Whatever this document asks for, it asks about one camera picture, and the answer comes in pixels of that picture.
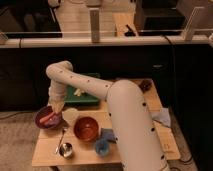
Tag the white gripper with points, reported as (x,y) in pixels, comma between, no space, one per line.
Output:
(57,105)

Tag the red pepper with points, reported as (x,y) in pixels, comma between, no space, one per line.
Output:
(46,118)

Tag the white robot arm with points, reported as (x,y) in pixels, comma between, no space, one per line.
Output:
(137,140)

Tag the purple bowl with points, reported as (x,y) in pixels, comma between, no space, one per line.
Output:
(53,122)

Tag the red-brown bowl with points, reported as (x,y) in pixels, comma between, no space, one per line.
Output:
(86,129)

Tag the wooden table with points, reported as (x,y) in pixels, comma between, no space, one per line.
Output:
(84,153)

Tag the metal spoon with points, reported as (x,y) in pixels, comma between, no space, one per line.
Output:
(61,138)

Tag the small silver metal cup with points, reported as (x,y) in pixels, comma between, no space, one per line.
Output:
(66,150)

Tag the blue cup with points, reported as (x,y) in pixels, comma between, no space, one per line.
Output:
(102,147)

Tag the dark round object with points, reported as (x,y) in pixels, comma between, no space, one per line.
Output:
(145,85)

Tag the light blue cloth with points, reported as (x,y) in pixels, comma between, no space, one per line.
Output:
(162,116)

